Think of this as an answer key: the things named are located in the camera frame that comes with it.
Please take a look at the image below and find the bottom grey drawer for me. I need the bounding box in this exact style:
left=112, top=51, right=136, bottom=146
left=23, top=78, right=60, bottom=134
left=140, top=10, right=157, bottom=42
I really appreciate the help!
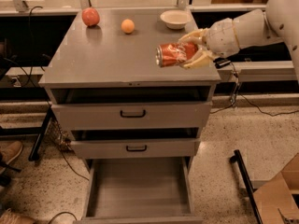
left=74, top=157, right=203, bottom=224

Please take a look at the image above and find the grey drawer cabinet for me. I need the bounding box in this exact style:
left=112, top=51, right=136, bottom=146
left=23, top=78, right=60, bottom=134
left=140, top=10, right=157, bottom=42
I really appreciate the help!
left=38, top=7, right=222, bottom=224

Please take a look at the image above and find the small black device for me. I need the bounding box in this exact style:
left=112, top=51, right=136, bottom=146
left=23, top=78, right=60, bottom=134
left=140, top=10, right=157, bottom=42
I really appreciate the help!
left=215, top=59, right=231, bottom=69

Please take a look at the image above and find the grey drawer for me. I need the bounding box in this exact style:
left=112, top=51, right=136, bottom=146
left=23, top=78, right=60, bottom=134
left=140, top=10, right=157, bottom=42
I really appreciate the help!
left=71, top=139, right=200, bottom=160
left=74, top=157, right=203, bottom=224
left=52, top=102, right=211, bottom=130

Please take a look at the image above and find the tan shoe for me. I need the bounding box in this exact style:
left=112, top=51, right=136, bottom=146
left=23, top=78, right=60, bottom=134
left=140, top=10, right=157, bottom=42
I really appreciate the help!
left=0, top=141, right=23, bottom=172
left=0, top=209, right=36, bottom=224

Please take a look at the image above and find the white bowl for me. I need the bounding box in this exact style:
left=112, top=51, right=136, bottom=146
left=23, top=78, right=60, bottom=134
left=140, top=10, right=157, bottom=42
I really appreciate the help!
left=160, top=10, right=192, bottom=30

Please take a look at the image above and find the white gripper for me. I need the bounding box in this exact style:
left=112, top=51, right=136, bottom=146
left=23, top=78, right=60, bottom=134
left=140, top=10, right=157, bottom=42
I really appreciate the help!
left=178, top=19, right=240, bottom=69

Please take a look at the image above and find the red coke can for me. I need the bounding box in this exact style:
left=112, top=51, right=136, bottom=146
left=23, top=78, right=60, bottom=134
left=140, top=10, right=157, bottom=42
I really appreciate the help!
left=156, top=42, right=198, bottom=67

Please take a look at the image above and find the red apple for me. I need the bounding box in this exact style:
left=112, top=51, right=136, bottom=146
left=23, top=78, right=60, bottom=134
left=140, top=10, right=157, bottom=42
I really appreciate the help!
left=81, top=7, right=100, bottom=27

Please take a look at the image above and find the top grey drawer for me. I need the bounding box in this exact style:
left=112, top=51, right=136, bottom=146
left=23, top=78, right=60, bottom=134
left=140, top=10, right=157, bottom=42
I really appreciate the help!
left=52, top=102, right=211, bottom=130

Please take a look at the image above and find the black table leg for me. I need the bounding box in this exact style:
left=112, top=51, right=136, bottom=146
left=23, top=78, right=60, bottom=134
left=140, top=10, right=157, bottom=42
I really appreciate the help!
left=28, top=108, right=52, bottom=161

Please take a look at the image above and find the middle grey drawer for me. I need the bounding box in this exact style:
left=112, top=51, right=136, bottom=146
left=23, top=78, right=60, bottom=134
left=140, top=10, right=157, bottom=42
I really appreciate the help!
left=71, top=139, right=200, bottom=160

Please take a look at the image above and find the tan shoe lower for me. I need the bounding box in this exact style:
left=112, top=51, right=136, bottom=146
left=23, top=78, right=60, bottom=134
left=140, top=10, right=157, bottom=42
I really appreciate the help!
left=0, top=209, right=36, bottom=224

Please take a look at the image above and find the orange fruit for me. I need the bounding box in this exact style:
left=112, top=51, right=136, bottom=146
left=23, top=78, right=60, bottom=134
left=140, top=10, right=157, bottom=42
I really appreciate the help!
left=121, top=19, right=135, bottom=34

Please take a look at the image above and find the black metal stand bar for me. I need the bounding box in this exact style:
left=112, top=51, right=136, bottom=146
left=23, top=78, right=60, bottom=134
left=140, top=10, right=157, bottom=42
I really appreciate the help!
left=230, top=149, right=263, bottom=224

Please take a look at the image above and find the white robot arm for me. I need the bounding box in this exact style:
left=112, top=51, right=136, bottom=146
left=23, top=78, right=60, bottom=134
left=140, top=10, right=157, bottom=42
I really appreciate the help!
left=180, top=0, right=299, bottom=78

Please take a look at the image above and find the cardboard box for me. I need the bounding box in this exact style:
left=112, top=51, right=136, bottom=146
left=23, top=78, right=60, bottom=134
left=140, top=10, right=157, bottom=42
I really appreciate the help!
left=253, top=154, right=299, bottom=224

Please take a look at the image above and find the black floor cable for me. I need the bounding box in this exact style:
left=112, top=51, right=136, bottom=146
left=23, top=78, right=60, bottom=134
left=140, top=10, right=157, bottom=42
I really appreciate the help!
left=210, top=93, right=299, bottom=118

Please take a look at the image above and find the tan shoe upper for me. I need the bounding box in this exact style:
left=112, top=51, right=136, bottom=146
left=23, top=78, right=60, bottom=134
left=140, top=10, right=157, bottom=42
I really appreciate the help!
left=0, top=141, right=23, bottom=172

